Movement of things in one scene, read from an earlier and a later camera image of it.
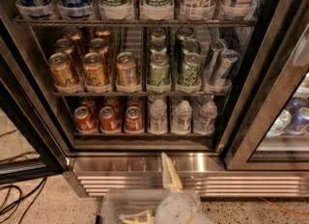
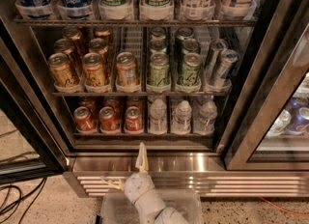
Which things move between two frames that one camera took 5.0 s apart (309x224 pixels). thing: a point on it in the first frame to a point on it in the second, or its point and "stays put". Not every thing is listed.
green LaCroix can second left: x=158 y=44 stays put
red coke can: x=89 y=102 stays put
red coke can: x=133 y=120 stays put
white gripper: x=173 y=209 to x=136 y=184
